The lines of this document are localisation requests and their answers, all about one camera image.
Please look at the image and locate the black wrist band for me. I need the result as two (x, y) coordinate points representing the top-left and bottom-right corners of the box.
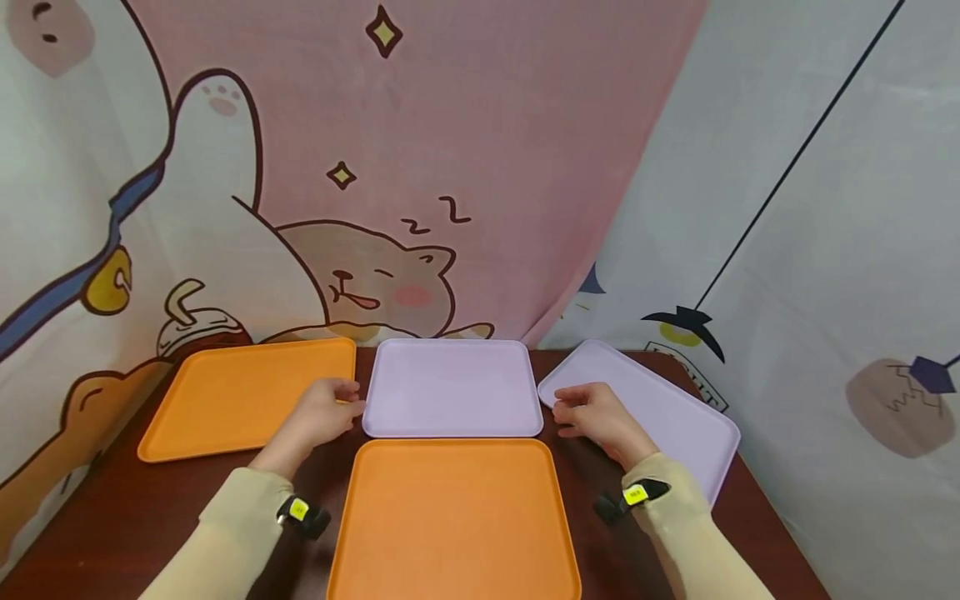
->
(276, 495), (333, 540)
(593, 478), (673, 526)

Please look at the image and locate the person's left forearm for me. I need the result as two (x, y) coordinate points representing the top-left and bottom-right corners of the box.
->
(138, 440), (333, 600)

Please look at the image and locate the person's left hand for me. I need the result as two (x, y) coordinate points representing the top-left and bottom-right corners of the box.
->
(278, 377), (368, 455)

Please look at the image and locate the person's right forearm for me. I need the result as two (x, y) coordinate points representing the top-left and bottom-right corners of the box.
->
(604, 442), (778, 600)

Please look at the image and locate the person's right hand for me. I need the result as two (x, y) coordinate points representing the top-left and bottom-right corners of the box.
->
(552, 382), (640, 462)

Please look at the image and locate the lilac plastic tray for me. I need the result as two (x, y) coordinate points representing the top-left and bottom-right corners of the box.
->
(362, 337), (545, 439)
(537, 339), (743, 508)

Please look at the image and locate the orange plastic tray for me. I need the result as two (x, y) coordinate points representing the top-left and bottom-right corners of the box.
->
(326, 437), (583, 600)
(136, 337), (358, 464)

